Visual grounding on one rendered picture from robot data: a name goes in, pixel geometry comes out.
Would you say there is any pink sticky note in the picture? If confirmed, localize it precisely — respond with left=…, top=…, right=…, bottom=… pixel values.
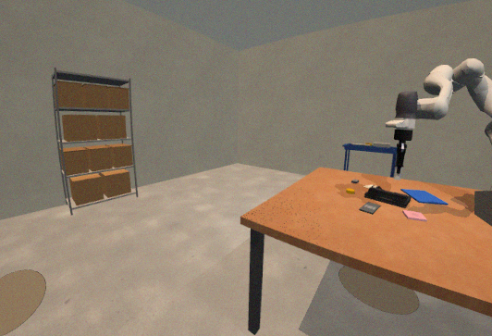
left=402, top=210, right=427, bottom=222

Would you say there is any black desk phone body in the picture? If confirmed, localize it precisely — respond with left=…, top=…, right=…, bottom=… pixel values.
left=364, top=185, right=411, bottom=208

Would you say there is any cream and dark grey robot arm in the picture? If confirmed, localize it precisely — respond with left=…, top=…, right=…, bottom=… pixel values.
left=386, top=58, right=492, bottom=131

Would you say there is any blue flat rectangular pad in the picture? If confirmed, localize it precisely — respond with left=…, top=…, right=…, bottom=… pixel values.
left=401, top=189, right=448, bottom=205

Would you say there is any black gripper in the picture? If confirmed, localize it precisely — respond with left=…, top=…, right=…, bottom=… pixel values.
left=394, top=130, right=412, bottom=180

